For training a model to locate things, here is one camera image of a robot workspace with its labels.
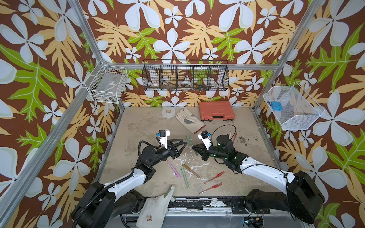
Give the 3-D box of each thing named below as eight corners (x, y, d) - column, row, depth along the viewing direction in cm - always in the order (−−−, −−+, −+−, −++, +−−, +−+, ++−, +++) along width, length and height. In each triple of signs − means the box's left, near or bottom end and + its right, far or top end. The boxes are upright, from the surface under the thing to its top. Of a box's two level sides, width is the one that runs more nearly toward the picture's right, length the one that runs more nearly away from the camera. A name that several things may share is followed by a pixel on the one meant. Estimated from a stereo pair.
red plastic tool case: (200, 122, 112) (201, 118, 109) (199, 105, 125) (199, 101, 121) (234, 122, 112) (235, 118, 109) (228, 105, 125) (230, 101, 121)
